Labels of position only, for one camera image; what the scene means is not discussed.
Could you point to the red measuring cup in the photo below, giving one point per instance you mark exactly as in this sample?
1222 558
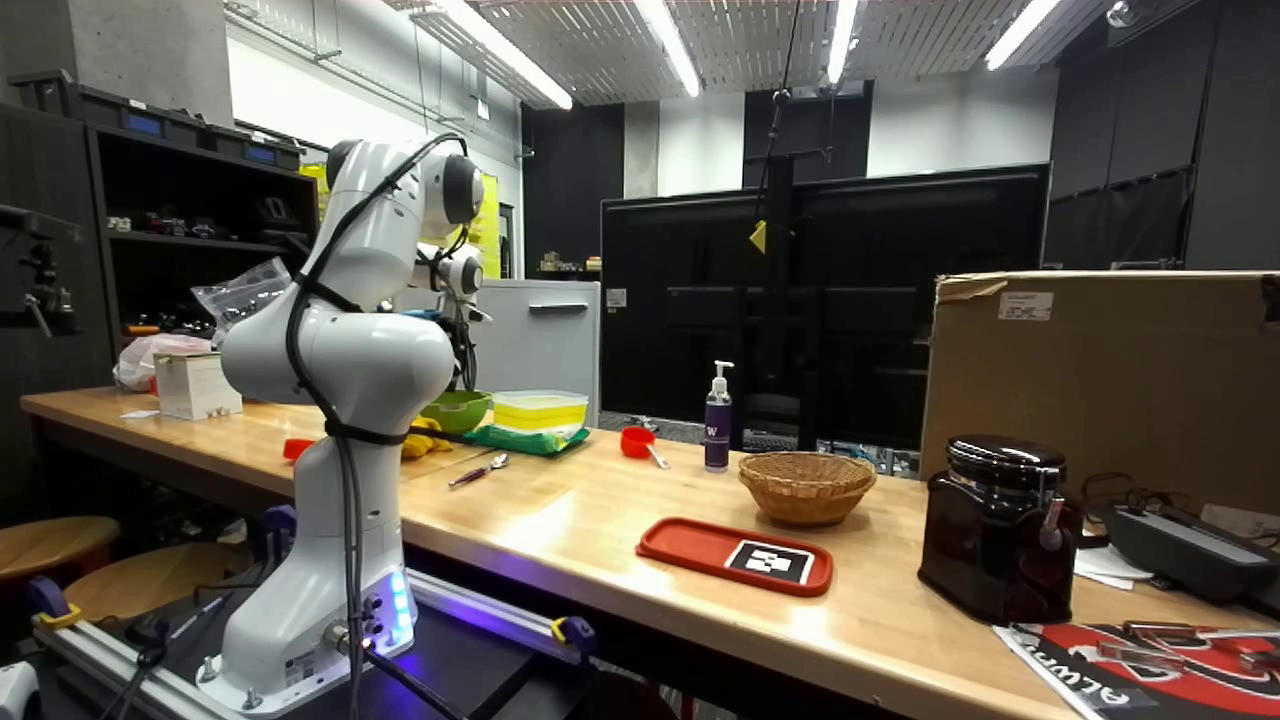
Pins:
639 443

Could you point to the red black magazine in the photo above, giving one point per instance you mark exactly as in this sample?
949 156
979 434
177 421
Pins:
1152 669

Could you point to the red tray with tag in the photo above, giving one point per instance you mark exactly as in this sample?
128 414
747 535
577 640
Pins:
742 558

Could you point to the green mixing bowl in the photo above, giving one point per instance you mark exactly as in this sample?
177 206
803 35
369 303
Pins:
459 414

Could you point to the white small box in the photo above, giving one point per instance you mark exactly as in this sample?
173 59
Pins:
195 390

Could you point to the metal spoon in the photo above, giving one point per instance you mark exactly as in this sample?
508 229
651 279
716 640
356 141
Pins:
480 468

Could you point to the yellow plastic container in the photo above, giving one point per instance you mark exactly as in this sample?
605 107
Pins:
536 409

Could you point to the green snack bag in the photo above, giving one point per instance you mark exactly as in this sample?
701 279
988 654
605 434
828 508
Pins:
529 443

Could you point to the dark glass jar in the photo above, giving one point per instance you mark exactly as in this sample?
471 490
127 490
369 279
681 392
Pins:
1003 539

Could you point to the white plastic bag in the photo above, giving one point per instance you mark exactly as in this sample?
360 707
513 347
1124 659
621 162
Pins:
137 362

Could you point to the purple soap pump bottle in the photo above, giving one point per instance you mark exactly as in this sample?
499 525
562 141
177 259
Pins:
716 416

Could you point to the large cardboard box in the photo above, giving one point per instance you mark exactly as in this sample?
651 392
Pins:
1169 377

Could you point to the round wooden stool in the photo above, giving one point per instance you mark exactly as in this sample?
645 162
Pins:
54 546

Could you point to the woven wicker basket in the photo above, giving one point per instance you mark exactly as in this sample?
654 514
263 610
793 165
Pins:
804 490

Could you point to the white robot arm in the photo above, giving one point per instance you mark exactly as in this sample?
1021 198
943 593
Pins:
329 336

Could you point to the grey white cabinet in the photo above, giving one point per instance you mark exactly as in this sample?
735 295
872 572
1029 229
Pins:
542 336

